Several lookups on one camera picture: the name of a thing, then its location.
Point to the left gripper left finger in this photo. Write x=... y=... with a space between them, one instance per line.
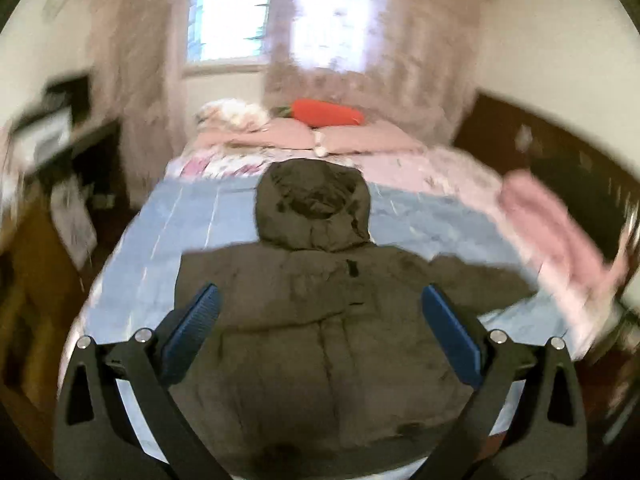
x=94 y=437

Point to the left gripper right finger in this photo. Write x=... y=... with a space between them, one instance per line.
x=547 y=436

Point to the dark olive hooded jacket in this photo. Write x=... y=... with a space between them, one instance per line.
x=321 y=363

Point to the blue plaid bed sheet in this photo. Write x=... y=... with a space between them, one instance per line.
x=136 y=287

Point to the brown wooden cabinet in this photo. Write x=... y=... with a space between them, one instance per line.
x=40 y=291

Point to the pink folded quilt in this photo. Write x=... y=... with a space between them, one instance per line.
x=543 y=220

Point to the white floor appliance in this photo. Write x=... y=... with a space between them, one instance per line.
x=72 y=221

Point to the black computer desk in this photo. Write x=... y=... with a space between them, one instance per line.
x=93 y=161

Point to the pink Hello Kitty bed sheet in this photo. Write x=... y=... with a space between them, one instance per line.
x=440 y=169

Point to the white printer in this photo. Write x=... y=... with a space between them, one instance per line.
x=36 y=143

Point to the dark wooden headboard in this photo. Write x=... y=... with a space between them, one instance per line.
x=601 y=195

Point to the right pink pillow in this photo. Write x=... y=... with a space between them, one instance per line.
x=376 y=137

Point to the pink pillow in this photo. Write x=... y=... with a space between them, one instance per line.
x=376 y=137
x=285 y=133

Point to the black computer monitor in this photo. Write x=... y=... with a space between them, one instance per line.
x=74 y=92

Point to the floral white pillow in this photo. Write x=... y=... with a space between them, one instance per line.
x=232 y=115

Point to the left pink pillow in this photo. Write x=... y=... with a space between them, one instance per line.
x=285 y=133

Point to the orange carrot plush pillow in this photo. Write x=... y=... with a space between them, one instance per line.
x=319 y=114

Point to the right pink lace curtain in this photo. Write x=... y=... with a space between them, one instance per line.
x=410 y=62

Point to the pink lace curtain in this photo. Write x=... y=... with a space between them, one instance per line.
x=138 y=50
x=410 y=62

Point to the left pink lace curtain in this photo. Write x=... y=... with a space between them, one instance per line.
x=138 y=50

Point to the window with blue grille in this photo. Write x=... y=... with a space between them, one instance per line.
x=226 y=31

